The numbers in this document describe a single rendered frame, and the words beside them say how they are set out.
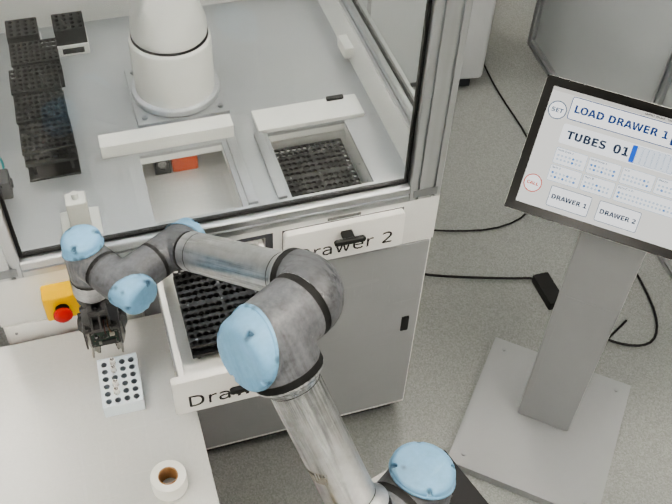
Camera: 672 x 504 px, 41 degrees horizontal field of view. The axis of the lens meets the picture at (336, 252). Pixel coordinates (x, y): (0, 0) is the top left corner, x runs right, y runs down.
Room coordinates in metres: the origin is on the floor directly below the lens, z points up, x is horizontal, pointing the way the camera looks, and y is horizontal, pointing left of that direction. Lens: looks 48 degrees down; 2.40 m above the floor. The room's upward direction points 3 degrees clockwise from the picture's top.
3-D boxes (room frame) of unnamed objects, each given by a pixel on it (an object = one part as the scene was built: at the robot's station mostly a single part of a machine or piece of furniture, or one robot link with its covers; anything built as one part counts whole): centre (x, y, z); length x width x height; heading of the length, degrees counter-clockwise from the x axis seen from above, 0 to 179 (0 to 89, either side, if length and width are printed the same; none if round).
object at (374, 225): (1.42, -0.02, 0.87); 0.29 x 0.02 x 0.11; 110
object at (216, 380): (1.02, 0.17, 0.87); 0.29 x 0.02 x 0.11; 110
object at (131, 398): (1.05, 0.44, 0.78); 0.12 x 0.08 x 0.04; 18
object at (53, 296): (1.19, 0.58, 0.88); 0.07 x 0.05 x 0.07; 110
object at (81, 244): (1.08, 0.46, 1.16); 0.09 x 0.08 x 0.11; 53
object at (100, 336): (1.07, 0.46, 1.00); 0.09 x 0.08 x 0.12; 18
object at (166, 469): (0.83, 0.30, 0.78); 0.07 x 0.07 x 0.04
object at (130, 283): (1.03, 0.37, 1.15); 0.11 x 0.11 x 0.08; 53
